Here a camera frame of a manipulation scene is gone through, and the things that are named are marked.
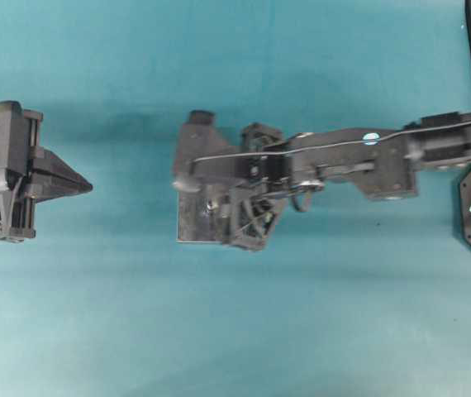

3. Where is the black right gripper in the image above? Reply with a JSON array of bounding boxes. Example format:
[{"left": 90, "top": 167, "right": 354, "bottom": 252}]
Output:
[{"left": 0, "top": 108, "right": 92, "bottom": 243}]

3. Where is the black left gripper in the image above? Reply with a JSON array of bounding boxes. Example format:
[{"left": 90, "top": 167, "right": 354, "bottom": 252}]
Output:
[{"left": 218, "top": 123, "right": 289, "bottom": 251}]

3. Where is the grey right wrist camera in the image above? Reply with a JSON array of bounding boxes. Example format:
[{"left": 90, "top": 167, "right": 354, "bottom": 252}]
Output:
[{"left": 0, "top": 101, "right": 29, "bottom": 191}]

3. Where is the grey metal base plate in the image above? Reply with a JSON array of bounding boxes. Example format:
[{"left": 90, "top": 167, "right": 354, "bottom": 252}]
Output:
[{"left": 174, "top": 181, "right": 231, "bottom": 245}]

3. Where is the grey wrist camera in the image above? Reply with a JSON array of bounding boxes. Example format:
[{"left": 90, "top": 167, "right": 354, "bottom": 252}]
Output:
[
  {"left": 173, "top": 110, "right": 245, "bottom": 193},
  {"left": 0, "top": 101, "right": 29, "bottom": 191}
]

